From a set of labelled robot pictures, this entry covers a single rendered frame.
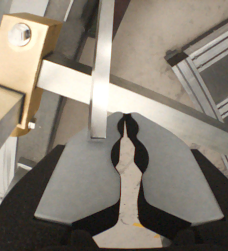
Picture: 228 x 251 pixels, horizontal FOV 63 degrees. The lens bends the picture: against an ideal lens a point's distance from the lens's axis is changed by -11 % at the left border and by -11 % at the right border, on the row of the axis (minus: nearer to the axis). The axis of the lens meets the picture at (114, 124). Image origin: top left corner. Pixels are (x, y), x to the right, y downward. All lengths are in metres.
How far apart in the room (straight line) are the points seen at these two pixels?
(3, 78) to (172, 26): 0.94
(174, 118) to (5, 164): 0.55
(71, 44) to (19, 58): 0.16
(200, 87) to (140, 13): 0.45
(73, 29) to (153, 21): 0.74
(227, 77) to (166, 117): 0.80
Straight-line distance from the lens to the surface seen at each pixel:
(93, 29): 0.34
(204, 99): 0.97
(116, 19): 0.34
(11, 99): 0.20
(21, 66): 0.20
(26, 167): 0.49
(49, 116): 0.41
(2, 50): 0.21
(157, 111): 0.21
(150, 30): 1.05
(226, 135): 0.26
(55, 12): 0.35
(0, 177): 0.74
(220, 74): 0.98
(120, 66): 1.08
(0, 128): 0.18
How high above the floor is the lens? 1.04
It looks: 59 degrees down
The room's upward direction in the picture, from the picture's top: 178 degrees counter-clockwise
